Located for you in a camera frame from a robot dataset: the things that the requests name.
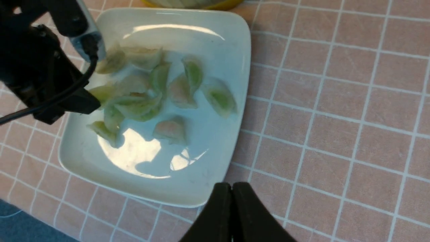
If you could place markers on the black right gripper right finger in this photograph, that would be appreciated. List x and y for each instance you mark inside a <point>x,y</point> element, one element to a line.
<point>251,221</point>

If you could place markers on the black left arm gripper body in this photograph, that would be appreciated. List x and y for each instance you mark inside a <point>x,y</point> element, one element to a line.
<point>35,68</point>

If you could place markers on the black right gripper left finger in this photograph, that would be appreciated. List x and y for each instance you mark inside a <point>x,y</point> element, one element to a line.
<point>212,225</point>

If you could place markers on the white square plate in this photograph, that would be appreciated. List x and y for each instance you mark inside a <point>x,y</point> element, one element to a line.
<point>149,168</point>

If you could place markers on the pale dumpling plate top-left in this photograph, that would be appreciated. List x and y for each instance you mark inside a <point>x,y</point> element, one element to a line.
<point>114,61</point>

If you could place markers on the green dumpling plate lower left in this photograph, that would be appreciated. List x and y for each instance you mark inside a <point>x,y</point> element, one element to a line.
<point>112,118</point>

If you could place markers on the pink dumpling plate bottom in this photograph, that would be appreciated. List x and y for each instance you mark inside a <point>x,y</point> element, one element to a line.
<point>173,130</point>

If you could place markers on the green dumpling plate bottom edge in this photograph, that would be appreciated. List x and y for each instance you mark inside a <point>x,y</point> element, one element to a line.
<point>102,131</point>

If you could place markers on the white dumpling plate top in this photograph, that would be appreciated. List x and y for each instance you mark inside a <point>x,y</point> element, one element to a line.
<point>143,58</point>

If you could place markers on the large green dumpling plate centre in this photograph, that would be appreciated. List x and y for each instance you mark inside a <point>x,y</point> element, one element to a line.
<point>138,106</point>

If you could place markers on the green dumpling plate upper middle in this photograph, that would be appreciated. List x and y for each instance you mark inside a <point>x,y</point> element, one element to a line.
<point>158,78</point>

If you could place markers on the green dumpling plate far right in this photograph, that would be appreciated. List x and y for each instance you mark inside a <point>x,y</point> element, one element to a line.
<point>219,96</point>

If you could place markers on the pink dumpling plate centre right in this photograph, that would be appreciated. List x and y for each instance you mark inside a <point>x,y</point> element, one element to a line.
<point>179,93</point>

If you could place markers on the green dumpling plate top right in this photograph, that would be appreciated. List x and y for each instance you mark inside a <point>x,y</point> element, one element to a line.
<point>193,72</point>

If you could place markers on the yellow-rimmed bamboo steamer basket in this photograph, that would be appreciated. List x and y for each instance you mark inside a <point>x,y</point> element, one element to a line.
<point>219,5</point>

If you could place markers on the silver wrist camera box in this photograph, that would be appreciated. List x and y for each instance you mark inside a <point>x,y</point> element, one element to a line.
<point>86,38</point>

